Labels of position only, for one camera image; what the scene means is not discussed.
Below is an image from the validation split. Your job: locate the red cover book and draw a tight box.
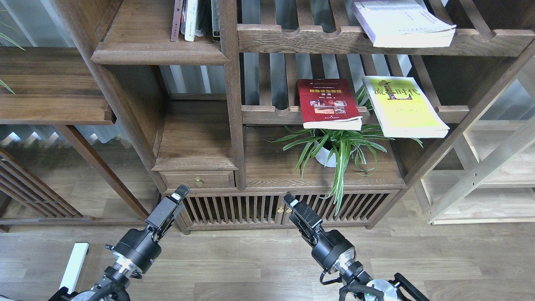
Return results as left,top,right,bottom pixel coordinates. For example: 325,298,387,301
297,79,362,131

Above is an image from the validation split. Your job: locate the white thick book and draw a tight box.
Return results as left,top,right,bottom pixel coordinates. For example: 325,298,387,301
350,0,456,48

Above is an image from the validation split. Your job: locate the green spider plant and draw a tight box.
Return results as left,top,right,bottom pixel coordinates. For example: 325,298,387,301
270,86,423,216

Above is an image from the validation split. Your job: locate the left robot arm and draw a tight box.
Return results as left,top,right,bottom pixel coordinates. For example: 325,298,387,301
50,185,189,301

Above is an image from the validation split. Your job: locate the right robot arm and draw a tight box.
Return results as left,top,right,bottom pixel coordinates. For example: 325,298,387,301
283,193,428,301

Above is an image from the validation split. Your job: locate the brown upright book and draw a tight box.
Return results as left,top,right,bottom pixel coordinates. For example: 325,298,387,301
170,0,184,42

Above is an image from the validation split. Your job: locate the white upright book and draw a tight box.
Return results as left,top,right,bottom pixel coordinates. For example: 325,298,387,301
184,0,199,42

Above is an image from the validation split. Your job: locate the yellow green cover book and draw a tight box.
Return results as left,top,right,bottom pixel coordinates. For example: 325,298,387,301
362,76,449,138

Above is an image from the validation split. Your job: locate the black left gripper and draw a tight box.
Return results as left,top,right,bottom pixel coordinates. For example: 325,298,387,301
106,185,190,274

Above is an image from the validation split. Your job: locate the dark upright book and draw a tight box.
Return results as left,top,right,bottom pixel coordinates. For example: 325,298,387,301
211,0,221,42

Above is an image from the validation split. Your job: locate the dark wooden bookshelf cabinet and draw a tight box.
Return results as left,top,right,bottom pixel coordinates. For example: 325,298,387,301
52,0,534,234

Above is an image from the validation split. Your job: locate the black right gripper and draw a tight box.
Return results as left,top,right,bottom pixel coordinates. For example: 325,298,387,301
283,193,355,272

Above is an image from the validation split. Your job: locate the white plant pot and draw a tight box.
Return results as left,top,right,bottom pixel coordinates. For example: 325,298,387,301
315,143,356,168

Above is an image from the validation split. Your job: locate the green leaf at edge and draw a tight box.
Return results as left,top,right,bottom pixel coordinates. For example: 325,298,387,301
0,8,25,94

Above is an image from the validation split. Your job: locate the brass drawer knob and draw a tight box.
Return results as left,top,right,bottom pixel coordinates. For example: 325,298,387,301
194,177,203,187

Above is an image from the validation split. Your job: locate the light wooden shelf frame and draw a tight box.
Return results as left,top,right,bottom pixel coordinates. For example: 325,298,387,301
414,63,535,225

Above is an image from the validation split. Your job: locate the white metal bar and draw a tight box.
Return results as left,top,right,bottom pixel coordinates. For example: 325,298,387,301
59,242,89,293

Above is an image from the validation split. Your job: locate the dark slatted wooden rack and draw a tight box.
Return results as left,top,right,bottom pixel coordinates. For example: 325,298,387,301
0,149,96,231

